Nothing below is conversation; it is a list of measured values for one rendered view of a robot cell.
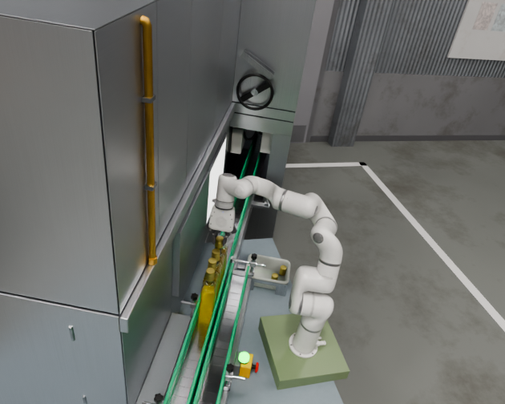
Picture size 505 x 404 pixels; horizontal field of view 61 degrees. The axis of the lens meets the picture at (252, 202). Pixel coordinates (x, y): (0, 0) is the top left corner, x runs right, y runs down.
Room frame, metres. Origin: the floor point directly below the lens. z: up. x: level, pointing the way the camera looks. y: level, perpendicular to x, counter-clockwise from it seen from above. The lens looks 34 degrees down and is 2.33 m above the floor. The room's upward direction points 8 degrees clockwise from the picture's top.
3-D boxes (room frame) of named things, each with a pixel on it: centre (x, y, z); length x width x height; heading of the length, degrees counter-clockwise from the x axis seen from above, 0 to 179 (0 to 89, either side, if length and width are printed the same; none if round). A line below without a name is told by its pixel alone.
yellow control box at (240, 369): (1.07, -0.06, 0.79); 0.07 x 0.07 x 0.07; 86
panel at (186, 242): (1.66, 0.23, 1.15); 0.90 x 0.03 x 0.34; 176
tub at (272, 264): (1.61, -0.13, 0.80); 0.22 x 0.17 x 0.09; 86
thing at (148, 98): (0.96, 0.28, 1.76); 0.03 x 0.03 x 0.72; 86
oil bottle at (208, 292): (1.20, 0.12, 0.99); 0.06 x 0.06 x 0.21; 86
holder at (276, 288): (1.61, -0.10, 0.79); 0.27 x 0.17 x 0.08; 86
